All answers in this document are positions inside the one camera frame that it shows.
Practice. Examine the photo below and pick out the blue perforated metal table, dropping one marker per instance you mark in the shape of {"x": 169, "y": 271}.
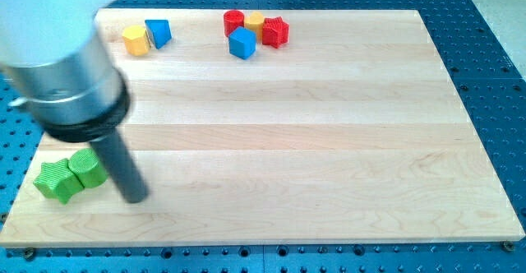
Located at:
{"x": 493, "y": 91}

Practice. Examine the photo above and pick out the red cylinder block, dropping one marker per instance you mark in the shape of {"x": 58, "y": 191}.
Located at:
{"x": 232, "y": 20}

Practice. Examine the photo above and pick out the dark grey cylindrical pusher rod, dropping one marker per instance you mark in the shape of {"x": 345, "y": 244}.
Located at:
{"x": 121, "y": 167}

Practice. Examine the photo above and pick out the green cylinder block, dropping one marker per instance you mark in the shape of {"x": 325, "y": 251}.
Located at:
{"x": 86, "y": 166}

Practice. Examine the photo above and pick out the green star block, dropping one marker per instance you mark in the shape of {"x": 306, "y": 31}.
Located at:
{"x": 57, "y": 181}

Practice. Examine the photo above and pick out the light wooden board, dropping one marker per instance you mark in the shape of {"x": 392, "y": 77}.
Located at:
{"x": 351, "y": 132}

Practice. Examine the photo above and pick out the blue triangle block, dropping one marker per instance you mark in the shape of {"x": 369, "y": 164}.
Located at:
{"x": 159, "y": 31}

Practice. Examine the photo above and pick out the blue cube block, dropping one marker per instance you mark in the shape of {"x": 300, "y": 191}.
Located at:
{"x": 242, "y": 43}

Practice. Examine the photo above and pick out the yellow heart block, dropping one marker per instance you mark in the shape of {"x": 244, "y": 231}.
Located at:
{"x": 255, "y": 22}

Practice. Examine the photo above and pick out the red star block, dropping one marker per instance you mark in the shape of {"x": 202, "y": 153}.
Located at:
{"x": 275, "y": 32}

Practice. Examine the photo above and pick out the yellow hexagon block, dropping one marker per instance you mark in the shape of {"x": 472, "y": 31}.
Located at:
{"x": 136, "y": 40}

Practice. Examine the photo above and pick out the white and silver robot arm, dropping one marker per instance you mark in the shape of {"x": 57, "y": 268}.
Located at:
{"x": 52, "y": 53}

